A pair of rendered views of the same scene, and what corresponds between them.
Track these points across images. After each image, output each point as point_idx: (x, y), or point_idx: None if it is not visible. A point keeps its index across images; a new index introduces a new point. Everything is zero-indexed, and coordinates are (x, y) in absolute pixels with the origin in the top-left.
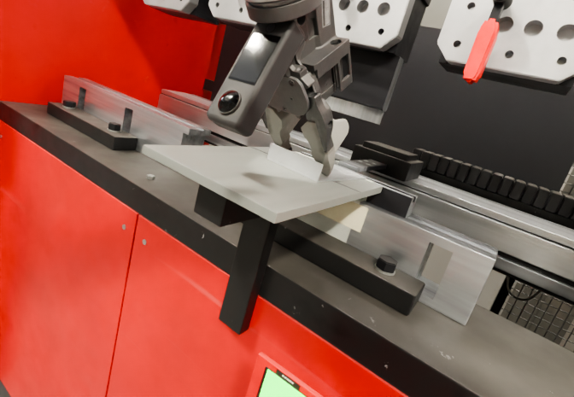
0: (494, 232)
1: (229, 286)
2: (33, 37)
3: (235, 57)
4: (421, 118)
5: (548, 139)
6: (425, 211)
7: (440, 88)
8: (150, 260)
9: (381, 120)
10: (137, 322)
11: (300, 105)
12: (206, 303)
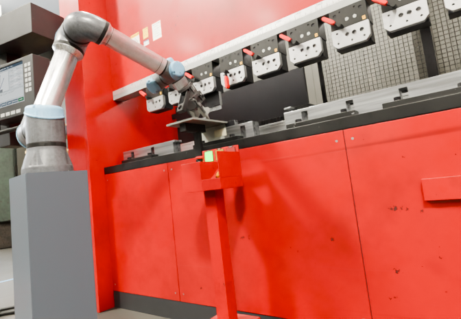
0: (276, 128)
1: (195, 156)
2: (110, 143)
3: None
4: (259, 114)
5: (298, 99)
6: None
7: (260, 101)
8: (175, 173)
9: None
10: (176, 196)
11: (194, 105)
12: None
